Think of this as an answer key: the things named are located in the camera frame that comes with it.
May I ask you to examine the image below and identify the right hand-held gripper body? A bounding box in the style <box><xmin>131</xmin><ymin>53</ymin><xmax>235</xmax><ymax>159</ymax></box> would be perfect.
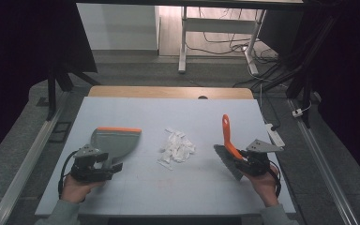
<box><xmin>238</xmin><ymin>139</ymin><xmax>285</xmax><ymax>177</ymax></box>

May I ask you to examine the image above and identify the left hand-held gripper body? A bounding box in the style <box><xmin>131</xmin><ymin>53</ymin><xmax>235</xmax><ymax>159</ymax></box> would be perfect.
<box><xmin>69</xmin><ymin>143</ymin><xmax>114</xmax><ymax>183</ymax></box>

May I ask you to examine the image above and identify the grey dustpan with orange edge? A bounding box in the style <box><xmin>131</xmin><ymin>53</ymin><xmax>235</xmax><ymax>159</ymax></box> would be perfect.
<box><xmin>90</xmin><ymin>127</ymin><xmax>143</xmax><ymax>172</ymax></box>

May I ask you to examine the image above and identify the grey brush with orange handle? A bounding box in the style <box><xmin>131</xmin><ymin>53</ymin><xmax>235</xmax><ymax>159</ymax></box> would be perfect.
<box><xmin>213</xmin><ymin>113</ymin><xmax>246</xmax><ymax>182</ymax></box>

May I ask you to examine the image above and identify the pile of white paper scraps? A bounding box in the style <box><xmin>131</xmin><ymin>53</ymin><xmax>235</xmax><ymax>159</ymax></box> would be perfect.
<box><xmin>157</xmin><ymin>127</ymin><xmax>197</xmax><ymax>172</ymax></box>

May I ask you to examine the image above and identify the person's left hand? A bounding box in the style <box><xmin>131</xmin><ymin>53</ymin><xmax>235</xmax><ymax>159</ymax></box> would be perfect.
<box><xmin>60</xmin><ymin>173</ymin><xmax>106</xmax><ymax>204</ymax></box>

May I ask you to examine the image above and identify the person's right hand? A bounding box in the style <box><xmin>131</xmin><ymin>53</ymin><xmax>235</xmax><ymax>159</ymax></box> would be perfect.
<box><xmin>243</xmin><ymin>164</ymin><xmax>280</xmax><ymax>208</ymax></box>

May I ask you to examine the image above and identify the white power strip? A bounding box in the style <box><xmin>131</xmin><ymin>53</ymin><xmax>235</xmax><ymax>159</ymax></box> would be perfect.
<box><xmin>264</xmin><ymin>123</ymin><xmax>286</xmax><ymax>148</ymax></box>

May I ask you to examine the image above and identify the black stand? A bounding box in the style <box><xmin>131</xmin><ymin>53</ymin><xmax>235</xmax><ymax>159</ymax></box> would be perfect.
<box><xmin>44</xmin><ymin>60</ymin><xmax>101</xmax><ymax>122</ymax></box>
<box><xmin>256</xmin><ymin>12</ymin><xmax>340</xmax><ymax>129</ymax></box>

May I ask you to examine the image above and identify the wooden table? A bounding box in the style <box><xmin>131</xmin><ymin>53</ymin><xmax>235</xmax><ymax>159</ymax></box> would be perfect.
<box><xmin>87</xmin><ymin>85</ymin><xmax>255</xmax><ymax>100</ymax></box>

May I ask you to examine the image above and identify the dark curtain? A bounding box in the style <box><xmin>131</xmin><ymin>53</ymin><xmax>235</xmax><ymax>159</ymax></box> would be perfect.
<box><xmin>0</xmin><ymin>0</ymin><xmax>98</xmax><ymax>170</ymax></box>
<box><xmin>303</xmin><ymin>0</ymin><xmax>360</xmax><ymax>191</ymax></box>

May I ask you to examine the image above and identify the white cabinet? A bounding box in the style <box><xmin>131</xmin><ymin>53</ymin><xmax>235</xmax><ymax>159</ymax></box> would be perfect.
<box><xmin>76</xmin><ymin>3</ymin><xmax>161</xmax><ymax>52</ymax></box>

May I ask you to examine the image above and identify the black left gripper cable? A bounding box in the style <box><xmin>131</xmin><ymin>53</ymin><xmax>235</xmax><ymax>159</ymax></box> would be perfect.
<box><xmin>57</xmin><ymin>150</ymin><xmax>80</xmax><ymax>201</ymax></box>

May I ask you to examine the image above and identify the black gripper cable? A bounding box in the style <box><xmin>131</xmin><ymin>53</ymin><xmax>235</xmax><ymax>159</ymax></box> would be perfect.
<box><xmin>268</xmin><ymin>159</ymin><xmax>282</xmax><ymax>199</ymax></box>
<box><xmin>57</xmin><ymin>150</ymin><xmax>80</xmax><ymax>201</ymax></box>

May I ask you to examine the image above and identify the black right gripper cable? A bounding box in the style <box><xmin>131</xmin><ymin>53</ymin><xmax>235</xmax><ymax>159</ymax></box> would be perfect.
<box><xmin>268</xmin><ymin>159</ymin><xmax>282</xmax><ymax>199</ymax></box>

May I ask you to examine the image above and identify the black plug with cable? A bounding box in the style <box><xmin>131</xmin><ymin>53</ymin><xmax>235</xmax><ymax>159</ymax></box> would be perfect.
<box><xmin>258</xmin><ymin>83</ymin><xmax>281</xmax><ymax>132</ymax></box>

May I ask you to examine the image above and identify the metal floor rail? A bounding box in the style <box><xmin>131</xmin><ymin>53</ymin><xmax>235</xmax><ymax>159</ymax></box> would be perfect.
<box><xmin>0</xmin><ymin>90</ymin><xmax>72</xmax><ymax>225</ymax></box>
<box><xmin>287</xmin><ymin>97</ymin><xmax>360</xmax><ymax>225</ymax></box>

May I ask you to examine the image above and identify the tangle of floor cables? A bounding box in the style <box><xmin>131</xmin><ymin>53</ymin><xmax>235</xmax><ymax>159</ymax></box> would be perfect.
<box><xmin>186</xmin><ymin>7</ymin><xmax>279</xmax><ymax>65</ymax></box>

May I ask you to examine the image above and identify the white desk frame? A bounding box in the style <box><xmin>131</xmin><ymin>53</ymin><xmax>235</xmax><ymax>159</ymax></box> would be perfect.
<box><xmin>177</xmin><ymin>6</ymin><xmax>268</xmax><ymax>76</ymax></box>

